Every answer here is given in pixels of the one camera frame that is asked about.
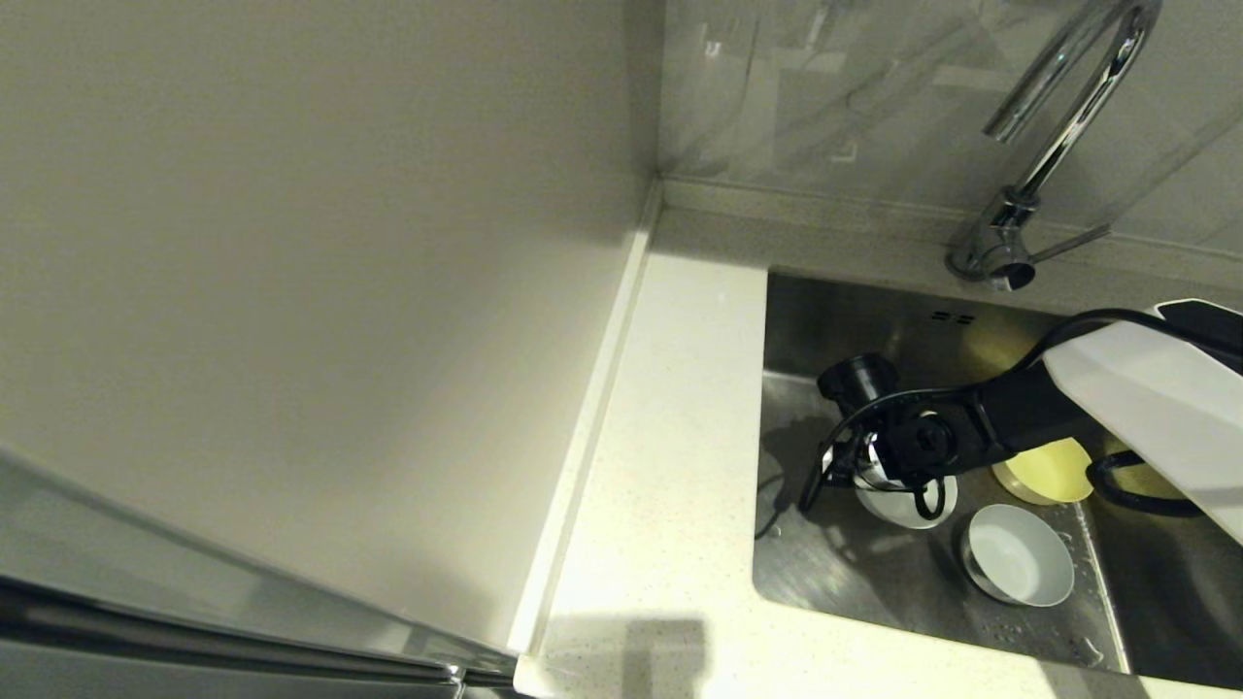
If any white bowl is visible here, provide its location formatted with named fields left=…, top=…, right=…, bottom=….
left=853, top=454, right=960, bottom=531

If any yellow bowl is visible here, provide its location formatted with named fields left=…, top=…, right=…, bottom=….
left=991, top=436, right=1096, bottom=507

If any grey bowl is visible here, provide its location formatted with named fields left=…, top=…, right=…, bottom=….
left=960, top=502, right=1077, bottom=609

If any chrome gooseneck faucet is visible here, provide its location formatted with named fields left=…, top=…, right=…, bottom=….
left=949, top=0, right=1162, bottom=293

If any stainless steel sink basin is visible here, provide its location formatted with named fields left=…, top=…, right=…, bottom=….
left=751, top=270, right=1243, bottom=690

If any stainless steel appliance door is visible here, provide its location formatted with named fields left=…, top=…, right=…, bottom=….
left=0, top=451, right=521, bottom=699

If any black cylindrical wrist camera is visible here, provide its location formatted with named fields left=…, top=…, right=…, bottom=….
left=818, top=351, right=900, bottom=411

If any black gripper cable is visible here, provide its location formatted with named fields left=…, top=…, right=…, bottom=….
left=798, top=308, right=1243, bottom=517

